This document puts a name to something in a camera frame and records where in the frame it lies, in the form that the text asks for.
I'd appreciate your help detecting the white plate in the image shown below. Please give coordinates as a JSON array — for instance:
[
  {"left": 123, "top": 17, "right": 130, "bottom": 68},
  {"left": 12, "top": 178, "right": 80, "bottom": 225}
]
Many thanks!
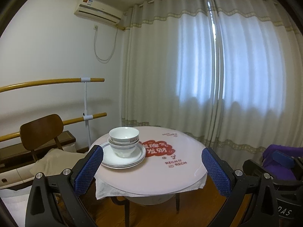
[
  {"left": 100, "top": 142, "right": 146, "bottom": 164},
  {"left": 101, "top": 160, "right": 143, "bottom": 170},
  {"left": 105, "top": 158, "right": 144, "bottom": 166}
]

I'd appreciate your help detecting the white bowl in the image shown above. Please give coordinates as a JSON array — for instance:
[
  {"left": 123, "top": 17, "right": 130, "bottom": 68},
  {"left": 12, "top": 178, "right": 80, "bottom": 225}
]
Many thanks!
[
  {"left": 110, "top": 142, "right": 139, "bottom": 158},
  {"left": 109, "top": 127, "right": 140, "bottom": 144},
  {"left": 107, "top": 137, "right": 139, "bottom": 148}
]

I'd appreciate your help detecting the purple cloth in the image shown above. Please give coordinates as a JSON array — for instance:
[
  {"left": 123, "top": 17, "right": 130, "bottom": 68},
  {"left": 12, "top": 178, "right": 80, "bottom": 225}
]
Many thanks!
[{"left": 262, "top": 145, "right": 302, "bottom": 181}]

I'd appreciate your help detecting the white tablecloth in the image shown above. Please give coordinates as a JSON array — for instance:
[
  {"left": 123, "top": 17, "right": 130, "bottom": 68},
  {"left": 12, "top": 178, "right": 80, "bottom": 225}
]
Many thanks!
[{"left": 95, "top": 174, "right": 207, "bottom": 200}]

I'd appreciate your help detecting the beige cushion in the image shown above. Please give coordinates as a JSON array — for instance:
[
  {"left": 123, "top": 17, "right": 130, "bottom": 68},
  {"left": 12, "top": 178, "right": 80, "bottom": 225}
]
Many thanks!
[{"left": 30, "top": 149, "right": 86, "bottom": 176}]

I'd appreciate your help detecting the round white table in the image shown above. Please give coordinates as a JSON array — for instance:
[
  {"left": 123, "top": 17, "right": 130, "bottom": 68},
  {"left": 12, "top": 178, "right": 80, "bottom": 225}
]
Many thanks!
[{"left": 94, "top": 126, "right": 207, "bottom": 226}]

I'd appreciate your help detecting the white bed cover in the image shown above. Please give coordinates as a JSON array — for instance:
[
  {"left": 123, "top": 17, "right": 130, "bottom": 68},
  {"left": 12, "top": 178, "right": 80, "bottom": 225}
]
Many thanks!
[{"left": 1, "top": 187, "right": 30, "bottom": 226}]

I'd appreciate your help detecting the white bar stand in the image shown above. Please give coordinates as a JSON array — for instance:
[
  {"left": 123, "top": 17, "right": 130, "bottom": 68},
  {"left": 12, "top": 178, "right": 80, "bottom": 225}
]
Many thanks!
[{"left": 81, "top": 77, "right": 93, "bottom": 147}]

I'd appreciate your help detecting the low wooden white cabinet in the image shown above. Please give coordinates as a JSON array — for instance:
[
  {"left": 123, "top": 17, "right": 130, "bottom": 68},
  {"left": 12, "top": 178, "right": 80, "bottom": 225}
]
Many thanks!
[{"left": 1, "top": 131, "right": 76, "bottom": 189}]

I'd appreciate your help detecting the brown wooden chair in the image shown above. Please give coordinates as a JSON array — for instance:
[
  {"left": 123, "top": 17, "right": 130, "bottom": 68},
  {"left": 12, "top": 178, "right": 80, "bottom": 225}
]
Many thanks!
[{"left": 20, "top": 113, "right": 96, "bottom": 204}]

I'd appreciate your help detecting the right beige curtain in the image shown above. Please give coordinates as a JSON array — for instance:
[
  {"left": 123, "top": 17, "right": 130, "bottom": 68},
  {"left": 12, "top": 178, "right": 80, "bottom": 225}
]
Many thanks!
[{"left": 211, "top": 0, "right": 302, "bottom": 169}]

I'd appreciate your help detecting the beige curtain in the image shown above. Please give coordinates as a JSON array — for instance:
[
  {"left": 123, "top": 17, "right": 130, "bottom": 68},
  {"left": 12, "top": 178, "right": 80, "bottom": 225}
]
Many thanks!
[
  {"left": 211, "top": 0, "right": 302, "bottom": 169},
  {"left": 121, "top": 0, "right": 217, "bottom": 145}
]

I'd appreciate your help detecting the lower wooden ballet bar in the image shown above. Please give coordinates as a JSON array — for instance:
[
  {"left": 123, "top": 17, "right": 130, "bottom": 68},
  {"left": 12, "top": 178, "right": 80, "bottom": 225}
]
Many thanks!
[{"left": 1, "top": 112, "right": 107, "bottom": 142}]

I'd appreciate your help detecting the wooden ballet bar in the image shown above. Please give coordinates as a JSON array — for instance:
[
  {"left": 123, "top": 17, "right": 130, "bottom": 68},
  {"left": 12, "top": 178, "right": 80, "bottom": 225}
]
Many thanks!
[
  {"left": 1, "top": 77, "right": 105, "bottom": 93},
  {"left": 1, "top": 112, "right": 107, "bottom": 142}
]

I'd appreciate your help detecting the left beige curtain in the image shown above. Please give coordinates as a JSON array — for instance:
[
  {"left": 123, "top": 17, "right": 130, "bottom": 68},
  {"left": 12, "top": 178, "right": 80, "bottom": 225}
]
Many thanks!
[{"left": 121, "top": 0, "right": 217, "bottom": 145}]

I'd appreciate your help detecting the upper wooden ballet bar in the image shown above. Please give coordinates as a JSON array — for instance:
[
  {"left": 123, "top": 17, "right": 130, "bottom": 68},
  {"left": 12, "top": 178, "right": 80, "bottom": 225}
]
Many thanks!
[{"left": 1, "top": 77, "right": 105, "bottom": 93}]

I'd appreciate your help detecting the white air conditioner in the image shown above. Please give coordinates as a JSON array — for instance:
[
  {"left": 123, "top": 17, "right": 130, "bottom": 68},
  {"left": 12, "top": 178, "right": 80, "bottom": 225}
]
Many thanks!
[{"left": 74, "top": 0, "right": 123, "bottom": 26}]

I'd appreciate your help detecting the air conditioner power cable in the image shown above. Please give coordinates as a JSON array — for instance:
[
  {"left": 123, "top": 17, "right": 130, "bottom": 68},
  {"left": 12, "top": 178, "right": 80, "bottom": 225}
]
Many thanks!
[{"left": 93, "top": 25, "right": 119, "bottom": 64}]

